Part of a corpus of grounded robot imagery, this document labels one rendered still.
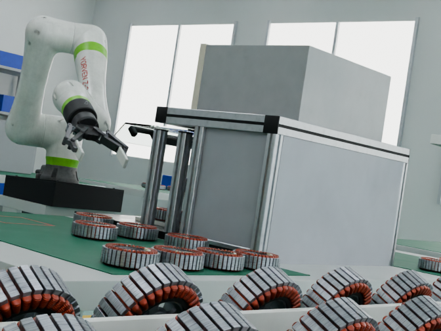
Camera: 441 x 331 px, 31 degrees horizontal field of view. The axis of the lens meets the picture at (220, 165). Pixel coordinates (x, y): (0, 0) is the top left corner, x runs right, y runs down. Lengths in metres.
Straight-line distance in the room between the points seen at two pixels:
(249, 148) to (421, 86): 5.49
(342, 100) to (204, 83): 0.40
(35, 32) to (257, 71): 0.96
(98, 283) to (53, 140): 1.77
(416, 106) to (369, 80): 5.09
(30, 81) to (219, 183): 1.08
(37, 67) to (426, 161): 4.94
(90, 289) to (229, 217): 0.79
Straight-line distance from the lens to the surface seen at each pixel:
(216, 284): 1.56
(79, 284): 1.32
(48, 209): 2.93
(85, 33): 2.88
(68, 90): 2.48
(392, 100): 7.57
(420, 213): 7.30
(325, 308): 0.69
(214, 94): 2.28
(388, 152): 2.44
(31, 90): 2.98
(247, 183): 2.03
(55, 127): 3.07
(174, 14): 9.60
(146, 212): 2.28
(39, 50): 2.88
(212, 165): 2.12
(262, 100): 2.17
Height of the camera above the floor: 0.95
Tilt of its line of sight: 1 degrees up
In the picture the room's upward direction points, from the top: 9 degrees clockwise
